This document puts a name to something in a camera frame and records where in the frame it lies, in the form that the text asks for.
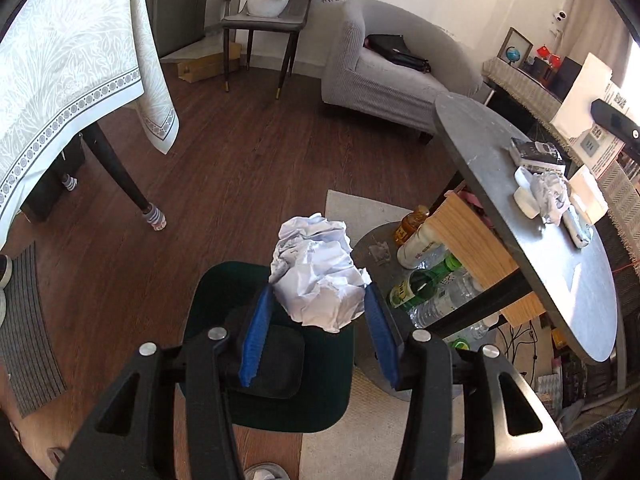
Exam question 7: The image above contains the white paper ball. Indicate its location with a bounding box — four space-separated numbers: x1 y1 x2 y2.
269 212 372 334

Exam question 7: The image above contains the blue white tissue pack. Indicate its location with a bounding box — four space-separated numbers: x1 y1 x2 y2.
562 205 593 249

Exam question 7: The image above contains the dark green trash bin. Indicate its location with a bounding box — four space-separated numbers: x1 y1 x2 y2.
182 261 355 434

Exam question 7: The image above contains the green glass bottle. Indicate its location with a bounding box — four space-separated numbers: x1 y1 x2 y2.
387 255 462 311

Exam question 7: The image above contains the white plastic bottle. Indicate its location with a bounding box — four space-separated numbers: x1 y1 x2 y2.
397 222 447 270

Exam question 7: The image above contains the clear plastic water bottle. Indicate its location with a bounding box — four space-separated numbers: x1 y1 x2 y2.
409 268 483 328

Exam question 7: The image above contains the beige lace desk runner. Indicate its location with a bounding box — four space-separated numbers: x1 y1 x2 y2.
482 58 561 124

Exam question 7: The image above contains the black tissue pack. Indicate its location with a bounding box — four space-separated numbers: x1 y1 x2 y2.
509 138 565 176

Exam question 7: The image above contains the crumpled white paper on table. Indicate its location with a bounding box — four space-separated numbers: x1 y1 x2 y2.
529 171 570 226

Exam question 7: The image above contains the amber drink bottle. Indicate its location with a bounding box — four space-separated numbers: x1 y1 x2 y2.
393 205 430 247

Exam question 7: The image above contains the wooden shelf panel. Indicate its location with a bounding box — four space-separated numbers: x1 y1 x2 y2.
427 190 548 330

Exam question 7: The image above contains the large white plastic lid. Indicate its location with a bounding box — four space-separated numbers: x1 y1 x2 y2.
513 167 540 219

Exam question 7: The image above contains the round grey marble coffee table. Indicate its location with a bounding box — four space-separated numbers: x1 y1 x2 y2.
435 93 618 364

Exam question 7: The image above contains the small blue globe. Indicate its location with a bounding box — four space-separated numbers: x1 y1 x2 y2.
504 46 522 65

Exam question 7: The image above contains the grey striped door mat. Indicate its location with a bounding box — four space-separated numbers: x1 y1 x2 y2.
1 243 66 417

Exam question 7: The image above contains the black handbag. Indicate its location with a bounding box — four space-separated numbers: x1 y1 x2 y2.
364 34 432 74

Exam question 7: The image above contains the grey armchair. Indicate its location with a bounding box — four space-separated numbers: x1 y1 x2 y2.
321 0 483 134

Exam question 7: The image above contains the black white shoe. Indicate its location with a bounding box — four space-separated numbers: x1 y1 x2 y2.
0 254 13 289

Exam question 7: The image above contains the black dining table leg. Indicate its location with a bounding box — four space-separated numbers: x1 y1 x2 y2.
81 122 167 232

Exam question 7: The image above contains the cardboard box on floor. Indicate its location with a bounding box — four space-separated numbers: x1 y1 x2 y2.
177 42 241 84

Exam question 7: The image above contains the grey dining chair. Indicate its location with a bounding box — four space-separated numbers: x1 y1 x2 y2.
220 0 311 100

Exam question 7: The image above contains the white patterned tablecloth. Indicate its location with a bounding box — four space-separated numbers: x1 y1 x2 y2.
1 0 179 235

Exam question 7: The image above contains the white security camera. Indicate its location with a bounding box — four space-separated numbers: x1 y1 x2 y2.
550 10 567 36

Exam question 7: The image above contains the wooden picture frame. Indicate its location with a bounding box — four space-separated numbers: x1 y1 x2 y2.
498 27 533 68

